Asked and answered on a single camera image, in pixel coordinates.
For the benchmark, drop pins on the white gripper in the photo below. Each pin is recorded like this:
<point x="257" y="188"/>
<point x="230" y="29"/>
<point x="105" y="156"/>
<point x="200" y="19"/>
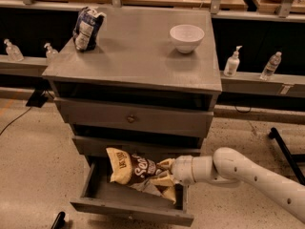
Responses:
<point x="182" y="170"/>

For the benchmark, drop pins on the brown chip bag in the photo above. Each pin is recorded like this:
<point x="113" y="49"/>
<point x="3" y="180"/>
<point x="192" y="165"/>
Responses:
<point x="133" y="170"/>

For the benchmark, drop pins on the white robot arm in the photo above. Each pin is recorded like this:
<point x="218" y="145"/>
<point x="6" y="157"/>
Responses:
<point x="226" y="167"/>

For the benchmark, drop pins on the grey top drawer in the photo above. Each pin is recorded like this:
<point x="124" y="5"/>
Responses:
<point x="132" y="117"/>

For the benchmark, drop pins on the grey open bottom drawer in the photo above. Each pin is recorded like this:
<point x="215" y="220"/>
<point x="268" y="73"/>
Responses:
<point x="100" y="196"/>

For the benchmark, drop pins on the grey drawer cabinet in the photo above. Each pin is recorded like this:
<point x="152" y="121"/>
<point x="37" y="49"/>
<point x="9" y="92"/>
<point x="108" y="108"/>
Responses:
<point x="135" y="62"/>

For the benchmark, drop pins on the blue chip bag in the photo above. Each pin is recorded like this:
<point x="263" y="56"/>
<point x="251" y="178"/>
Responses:
<point x="88" y="24"/>

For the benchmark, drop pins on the black object bottom edge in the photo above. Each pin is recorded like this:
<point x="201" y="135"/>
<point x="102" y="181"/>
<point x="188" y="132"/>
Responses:
<point x="59" y="221"/>

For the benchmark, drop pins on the white pump sanitizer bottle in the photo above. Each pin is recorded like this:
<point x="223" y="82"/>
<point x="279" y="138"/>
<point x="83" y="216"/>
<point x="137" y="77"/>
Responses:
<point x="232" y="63"/>

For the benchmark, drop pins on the black stand leg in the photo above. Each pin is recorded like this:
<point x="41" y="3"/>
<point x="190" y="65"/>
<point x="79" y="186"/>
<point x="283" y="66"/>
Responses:
<point x="292" y="159"/>

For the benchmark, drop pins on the white bowl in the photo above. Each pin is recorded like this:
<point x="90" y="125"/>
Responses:
<point x="186" y="38"/>

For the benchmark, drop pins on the black floor box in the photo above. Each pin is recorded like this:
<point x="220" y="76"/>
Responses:
<point x="37" y="99"/>

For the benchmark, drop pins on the clear pump bottle near cabinet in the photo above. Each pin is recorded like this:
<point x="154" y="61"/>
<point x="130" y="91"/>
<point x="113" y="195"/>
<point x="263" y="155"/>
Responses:
<point x="50" y="52"/>

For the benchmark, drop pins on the clear pump bottle far left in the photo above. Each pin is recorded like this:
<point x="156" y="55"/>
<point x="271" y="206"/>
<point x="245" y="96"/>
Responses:
<point x="13" y="51"/>

